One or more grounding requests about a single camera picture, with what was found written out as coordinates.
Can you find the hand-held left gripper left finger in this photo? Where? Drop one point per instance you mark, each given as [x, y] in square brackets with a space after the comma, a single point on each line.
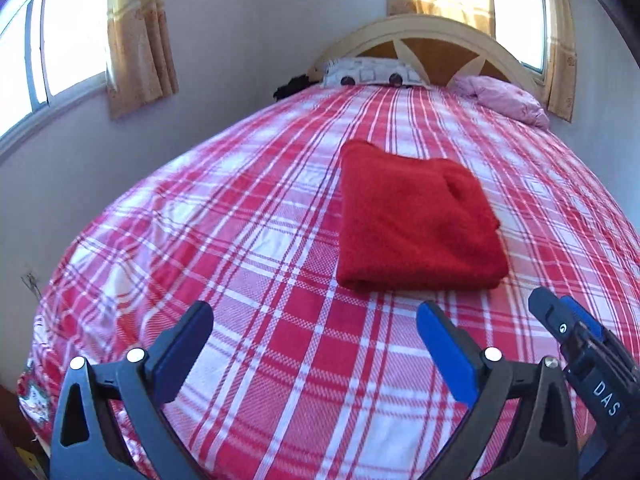
[185, 350]

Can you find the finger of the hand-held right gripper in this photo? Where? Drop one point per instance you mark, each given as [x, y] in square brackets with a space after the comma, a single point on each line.
[585, 317]
[552, 317]

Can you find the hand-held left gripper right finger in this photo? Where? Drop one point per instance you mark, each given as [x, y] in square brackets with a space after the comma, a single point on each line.
[450, 355]

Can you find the red knitted sweater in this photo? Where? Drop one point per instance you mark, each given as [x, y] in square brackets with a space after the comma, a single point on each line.
[415, 220]

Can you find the bed with red plaid sheet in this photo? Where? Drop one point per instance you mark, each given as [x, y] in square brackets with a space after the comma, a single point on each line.
[225, 235]

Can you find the pink pillow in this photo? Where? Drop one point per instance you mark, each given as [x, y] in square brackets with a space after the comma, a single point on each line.
[505, 97]

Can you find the dark cloth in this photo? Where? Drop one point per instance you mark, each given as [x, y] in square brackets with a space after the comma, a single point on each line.
[295, 87]

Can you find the white patterned pillow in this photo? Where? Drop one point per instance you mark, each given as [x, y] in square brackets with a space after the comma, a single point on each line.
[370, 70]

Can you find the side window yellow curtain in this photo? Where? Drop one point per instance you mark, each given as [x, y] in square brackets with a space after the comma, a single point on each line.
[140, 50]

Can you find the window behind headboard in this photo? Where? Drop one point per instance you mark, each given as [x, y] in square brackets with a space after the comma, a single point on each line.
[517, 10]

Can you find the cream and wood headboard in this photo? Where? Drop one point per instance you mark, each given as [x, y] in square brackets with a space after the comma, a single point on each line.
[425, 24]

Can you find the wall outlet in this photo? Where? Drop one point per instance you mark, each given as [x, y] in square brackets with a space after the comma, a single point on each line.
[31, 280]

